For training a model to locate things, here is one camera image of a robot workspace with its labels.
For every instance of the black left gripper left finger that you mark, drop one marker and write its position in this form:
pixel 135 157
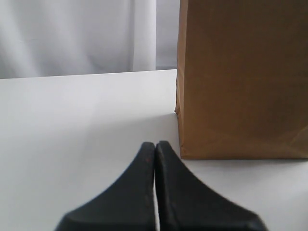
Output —
pixel 127 205

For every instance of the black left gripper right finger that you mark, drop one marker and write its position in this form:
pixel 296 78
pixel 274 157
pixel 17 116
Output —
pixel 187 204

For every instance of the brown paper bag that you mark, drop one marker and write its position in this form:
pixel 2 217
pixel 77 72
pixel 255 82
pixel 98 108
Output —
pixel 242 79

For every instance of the white backdrop curtain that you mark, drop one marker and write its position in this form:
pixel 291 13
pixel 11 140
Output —
pixel 42 38

